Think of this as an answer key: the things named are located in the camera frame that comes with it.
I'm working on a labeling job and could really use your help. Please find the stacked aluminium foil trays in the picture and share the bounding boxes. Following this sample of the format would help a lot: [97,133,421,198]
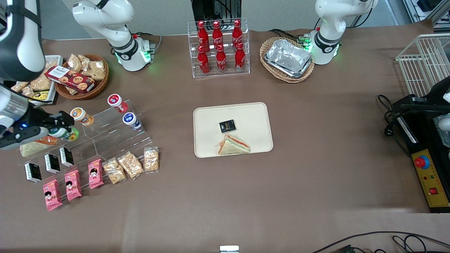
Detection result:
[264,39,313,78]

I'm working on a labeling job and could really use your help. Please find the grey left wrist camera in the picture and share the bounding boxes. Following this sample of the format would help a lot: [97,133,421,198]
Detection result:
[433,117,450,148]

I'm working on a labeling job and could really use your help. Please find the red cookie box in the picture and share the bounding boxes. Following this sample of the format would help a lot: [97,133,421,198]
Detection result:
[44,65,96,93]

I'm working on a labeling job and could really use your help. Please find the orange gum jar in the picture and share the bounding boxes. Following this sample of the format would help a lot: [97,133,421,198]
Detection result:
[70,107,95,127]

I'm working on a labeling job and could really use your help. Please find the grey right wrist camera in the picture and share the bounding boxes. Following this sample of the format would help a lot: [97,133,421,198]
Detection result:
[0,126,50,151]

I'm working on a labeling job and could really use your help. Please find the beige plastic tray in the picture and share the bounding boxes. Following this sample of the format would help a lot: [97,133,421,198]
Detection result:
[193,102,274,158]

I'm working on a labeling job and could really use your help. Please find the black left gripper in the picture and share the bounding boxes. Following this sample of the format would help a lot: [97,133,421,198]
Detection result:
[401,76,450,113]

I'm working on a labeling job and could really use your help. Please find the red gum jar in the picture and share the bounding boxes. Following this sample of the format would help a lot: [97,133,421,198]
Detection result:
[107,93,129,113]

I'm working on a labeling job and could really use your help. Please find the long black cable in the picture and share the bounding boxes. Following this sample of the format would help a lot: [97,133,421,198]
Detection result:
[311,231,450,253]

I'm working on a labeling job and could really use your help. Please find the small clear snack bag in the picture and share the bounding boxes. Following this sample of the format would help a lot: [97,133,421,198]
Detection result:
[11,82,36,97]

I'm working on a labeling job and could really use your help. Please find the round brown wicker basket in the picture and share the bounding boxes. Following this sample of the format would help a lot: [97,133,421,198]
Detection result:
[54,54,109,100]

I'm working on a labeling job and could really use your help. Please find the white wire basket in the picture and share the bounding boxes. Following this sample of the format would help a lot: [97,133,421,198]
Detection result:
[396,33,450,99]

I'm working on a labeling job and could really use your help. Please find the blue gum jar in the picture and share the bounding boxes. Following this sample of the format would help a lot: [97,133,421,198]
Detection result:
[122,112,142,131]

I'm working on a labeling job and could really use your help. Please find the white rectangular snack tray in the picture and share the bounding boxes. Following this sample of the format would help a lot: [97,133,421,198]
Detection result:
[11,55,64,106]

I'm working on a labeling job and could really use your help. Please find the coiled black cable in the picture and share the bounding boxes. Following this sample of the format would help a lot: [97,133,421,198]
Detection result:
[392,235,450,253]

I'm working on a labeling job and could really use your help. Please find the black yellow control box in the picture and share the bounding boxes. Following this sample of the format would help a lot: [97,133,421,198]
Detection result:
[391,94,450,213]

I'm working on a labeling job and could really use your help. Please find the red cola bottle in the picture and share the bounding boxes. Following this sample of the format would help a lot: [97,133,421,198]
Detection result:
[216,44,227,73]
[197,20,210,50]
[232,19,243,46]
[234,42,246,72]
[212,21,224,48]
[197,46,211,76]

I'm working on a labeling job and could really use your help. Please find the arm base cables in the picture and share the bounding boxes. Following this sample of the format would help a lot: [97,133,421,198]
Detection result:
[269,29,311,46]
[133,32,163,54]

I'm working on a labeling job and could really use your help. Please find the clear cracker bag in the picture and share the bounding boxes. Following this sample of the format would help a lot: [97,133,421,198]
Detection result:
[143,147,160,173]
[103,158,127,185]
[117,151,144,180]

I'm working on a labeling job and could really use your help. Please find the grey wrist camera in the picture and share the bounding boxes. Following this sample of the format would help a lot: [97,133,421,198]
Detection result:
[0,126,50,151]
[433,117,450,148]

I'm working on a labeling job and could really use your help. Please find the green gum jar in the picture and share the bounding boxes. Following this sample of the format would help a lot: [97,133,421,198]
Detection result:
[49,126,80,142]

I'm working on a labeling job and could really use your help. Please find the clear acrylic stepped stand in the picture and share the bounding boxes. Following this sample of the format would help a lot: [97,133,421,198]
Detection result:
[33,99,154,190]

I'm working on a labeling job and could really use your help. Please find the oval light wicker basket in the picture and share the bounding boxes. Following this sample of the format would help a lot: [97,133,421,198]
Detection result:
[260,37,315,84]

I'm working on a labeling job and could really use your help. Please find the clear pastry snack bag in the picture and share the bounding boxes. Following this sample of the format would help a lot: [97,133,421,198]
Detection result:
[67,53,83,72]
[78,54,92,71]
[83,60,106,81]

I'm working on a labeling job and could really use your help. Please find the large clear snack bag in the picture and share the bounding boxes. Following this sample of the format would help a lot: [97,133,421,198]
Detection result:
[30,60,59,92]

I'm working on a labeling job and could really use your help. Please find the small black snack packet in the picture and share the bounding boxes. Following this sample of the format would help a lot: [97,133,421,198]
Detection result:
[219,120,236,134]

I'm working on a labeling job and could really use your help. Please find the aluminium frame shelf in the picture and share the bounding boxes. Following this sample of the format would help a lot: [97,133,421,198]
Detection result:
[403,0,450,30]

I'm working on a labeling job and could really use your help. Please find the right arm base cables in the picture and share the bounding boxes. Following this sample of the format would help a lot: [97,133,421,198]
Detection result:
[133,32,163,54]

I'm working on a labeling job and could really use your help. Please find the wrapped triangle sandwich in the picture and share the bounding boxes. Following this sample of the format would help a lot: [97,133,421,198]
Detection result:
[19,136,59,157]
[214,134,251,156]

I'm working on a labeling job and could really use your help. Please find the black equipment frame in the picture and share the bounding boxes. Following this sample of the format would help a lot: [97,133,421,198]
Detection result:
[192,0,242,22]

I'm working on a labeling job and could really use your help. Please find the pink snack pack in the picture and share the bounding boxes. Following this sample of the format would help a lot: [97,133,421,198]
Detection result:
[88,159,104,189]
[64,170,82,201]
[43,179,63,212]

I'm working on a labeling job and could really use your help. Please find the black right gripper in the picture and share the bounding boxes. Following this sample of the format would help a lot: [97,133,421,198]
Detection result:
[15,105,75,133]

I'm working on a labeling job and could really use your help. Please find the clear acrylic bottle rack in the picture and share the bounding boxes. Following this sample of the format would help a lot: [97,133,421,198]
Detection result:
[187,18,251,78]

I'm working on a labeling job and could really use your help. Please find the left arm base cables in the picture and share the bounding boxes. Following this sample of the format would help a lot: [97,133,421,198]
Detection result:
[269,29,311,46]

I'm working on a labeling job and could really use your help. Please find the small black carton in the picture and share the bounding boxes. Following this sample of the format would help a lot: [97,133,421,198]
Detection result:
[59,147,75,167]
[24,162,43,183]
[44,154,61,174]

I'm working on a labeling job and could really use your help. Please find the black power cable with plug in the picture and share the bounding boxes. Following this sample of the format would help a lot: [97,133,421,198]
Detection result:
[377,94,412,158]

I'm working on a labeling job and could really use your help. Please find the yellow snack packet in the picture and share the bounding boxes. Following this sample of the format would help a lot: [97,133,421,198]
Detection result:
[30,91,50,103]

